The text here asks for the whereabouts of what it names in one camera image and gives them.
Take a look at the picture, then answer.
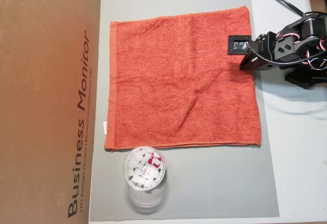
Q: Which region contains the clear plastic jar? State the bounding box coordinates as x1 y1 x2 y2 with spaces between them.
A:
122 146 170 214

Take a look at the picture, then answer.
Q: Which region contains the orange terry towel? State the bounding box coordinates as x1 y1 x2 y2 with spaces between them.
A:
103 6 263 153

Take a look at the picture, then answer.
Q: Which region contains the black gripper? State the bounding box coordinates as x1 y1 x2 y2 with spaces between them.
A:
239 31 281 72

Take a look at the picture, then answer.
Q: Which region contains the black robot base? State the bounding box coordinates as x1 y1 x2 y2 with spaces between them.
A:
285 68 327 89

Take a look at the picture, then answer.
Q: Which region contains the brown cardboard monitor box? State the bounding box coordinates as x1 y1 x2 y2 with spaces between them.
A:
0 0 103 224

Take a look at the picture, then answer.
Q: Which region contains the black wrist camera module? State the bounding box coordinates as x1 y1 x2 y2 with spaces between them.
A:
226 34 253 56

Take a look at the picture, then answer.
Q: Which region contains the red white paper label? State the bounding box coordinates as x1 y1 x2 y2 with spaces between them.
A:
139 152 164 179

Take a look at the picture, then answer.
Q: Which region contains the grey table mat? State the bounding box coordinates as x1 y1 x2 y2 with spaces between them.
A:
89 0 281 222

